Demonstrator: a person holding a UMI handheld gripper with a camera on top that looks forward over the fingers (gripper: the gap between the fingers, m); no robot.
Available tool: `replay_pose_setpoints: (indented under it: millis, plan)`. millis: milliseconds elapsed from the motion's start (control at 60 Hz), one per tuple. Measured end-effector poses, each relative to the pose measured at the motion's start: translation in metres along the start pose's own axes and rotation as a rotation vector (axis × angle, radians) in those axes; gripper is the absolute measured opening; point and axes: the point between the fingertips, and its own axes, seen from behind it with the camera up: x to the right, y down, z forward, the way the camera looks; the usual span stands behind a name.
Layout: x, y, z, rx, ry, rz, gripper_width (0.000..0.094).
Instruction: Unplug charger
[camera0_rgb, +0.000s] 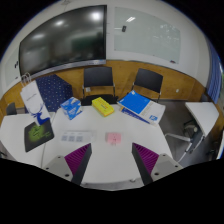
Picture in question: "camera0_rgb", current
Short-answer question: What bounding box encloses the black chair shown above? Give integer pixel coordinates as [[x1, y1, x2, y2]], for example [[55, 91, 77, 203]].
[[131, 68, 164, 103], [82, 65, 118, 106]]

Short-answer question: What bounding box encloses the white paper bag blue deer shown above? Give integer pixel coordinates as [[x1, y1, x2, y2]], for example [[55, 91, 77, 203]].
[[19, 72, 52, 127]]

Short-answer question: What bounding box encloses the dark grey chair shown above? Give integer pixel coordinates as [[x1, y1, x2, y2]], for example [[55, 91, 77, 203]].
[[5, 101, 18, 116]]

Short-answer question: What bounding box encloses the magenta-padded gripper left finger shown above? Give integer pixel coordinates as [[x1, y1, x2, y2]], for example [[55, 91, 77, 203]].
[[42, 143, 93, 186]]

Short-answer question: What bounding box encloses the blue and white booklet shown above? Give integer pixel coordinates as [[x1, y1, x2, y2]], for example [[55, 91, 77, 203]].
[[117, 89, 167, 126]]

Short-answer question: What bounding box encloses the blue tissue box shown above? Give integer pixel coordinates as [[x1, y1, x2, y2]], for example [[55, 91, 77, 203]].
[[59, 96, 83, 121]]

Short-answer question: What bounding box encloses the white side table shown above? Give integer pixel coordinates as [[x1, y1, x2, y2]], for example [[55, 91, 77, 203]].
[[164, 101, 220, 163]]

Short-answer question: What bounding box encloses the dark blue book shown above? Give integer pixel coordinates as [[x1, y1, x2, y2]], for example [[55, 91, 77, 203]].
[[120, 107, 151, 125]]

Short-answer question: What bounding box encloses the yellow box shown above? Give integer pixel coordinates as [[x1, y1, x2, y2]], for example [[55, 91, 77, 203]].
[[91, 96, 115, 118]]

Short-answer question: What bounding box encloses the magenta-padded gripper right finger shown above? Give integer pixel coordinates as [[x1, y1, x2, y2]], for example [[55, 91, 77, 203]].
[[131, 142, 184, 186]]

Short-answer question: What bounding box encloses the glass whiteboard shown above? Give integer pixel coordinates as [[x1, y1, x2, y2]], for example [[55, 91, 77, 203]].
[[113, 6, 182, 64]]

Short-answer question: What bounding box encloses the large black wall screen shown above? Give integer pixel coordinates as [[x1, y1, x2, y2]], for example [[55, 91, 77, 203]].
[[18, 4, 108, 81]]

